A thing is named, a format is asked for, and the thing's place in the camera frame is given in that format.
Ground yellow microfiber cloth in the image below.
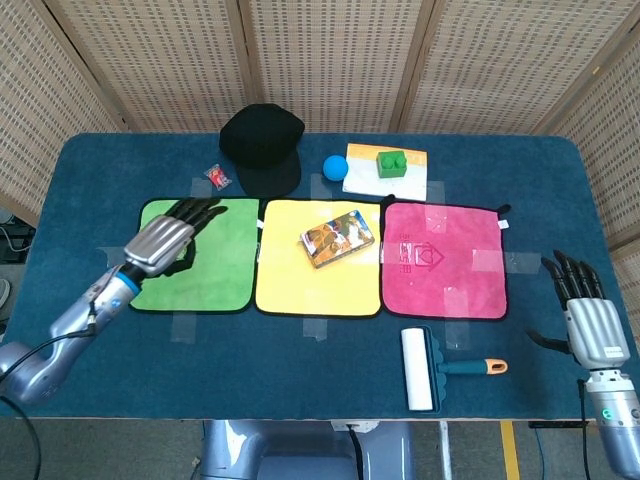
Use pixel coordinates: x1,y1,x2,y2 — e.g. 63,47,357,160
254,199,384,318

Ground grey robot torso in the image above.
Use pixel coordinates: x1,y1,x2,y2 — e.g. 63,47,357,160
199,419,416,480

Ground green microfiber cloth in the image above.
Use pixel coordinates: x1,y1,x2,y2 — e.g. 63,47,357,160
128,197,261,315

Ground orange snack box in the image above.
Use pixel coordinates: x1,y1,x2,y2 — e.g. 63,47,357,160
298,209,376,270

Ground white and yellow notepad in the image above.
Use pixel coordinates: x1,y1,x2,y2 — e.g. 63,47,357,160
342,142,430,202

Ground black baseball cap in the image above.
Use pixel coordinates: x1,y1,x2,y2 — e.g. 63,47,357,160
218,103,306,197

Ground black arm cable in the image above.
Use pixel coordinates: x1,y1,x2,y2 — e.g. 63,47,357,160
577,378,595,480
0,393,42,480

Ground blue felt table cover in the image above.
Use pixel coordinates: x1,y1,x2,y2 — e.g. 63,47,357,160
0,132,616,420

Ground pink microfiber cloth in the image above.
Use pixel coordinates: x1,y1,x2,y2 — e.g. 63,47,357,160
380,195,512,322

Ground blue ball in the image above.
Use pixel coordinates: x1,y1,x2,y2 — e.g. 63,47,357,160
322,154,350,181

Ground black torso cable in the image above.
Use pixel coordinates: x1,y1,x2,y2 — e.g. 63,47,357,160
346,423,365,480

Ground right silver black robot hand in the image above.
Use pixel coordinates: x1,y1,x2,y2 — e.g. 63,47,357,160
524,249,631,372

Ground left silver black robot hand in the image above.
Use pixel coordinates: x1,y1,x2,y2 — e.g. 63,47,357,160
122,197,229,279

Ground woven folding screen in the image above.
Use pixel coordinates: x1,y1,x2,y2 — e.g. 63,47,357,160
0,0,640,254

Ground white lint roller teal handle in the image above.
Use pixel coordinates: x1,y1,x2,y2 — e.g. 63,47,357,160
400,325,509,413

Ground red candy packet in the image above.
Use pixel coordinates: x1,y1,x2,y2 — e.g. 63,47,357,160
203,164,234,192

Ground green toy building brick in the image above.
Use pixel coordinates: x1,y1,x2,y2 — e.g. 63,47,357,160
375,149,409,180

